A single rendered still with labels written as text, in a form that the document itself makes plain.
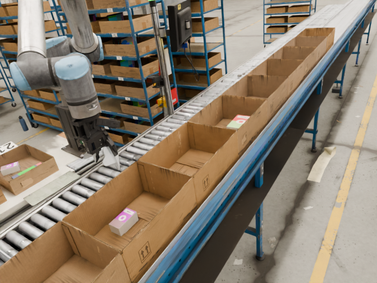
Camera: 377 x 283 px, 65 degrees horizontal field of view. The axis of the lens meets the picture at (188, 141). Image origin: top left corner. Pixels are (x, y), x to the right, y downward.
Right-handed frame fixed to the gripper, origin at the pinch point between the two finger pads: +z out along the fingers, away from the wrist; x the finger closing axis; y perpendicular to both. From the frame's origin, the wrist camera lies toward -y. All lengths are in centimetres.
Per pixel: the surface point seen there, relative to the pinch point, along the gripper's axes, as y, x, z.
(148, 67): -149, -112, 17
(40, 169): -13, -86, 36
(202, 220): -13.2, 27.6, 27.0
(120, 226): 4.8, 2.3, 24.8
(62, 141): -49, -119, 43
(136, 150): -61, -55, 43
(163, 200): -17.3, 5.1, 29.1
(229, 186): -35, 28, 27
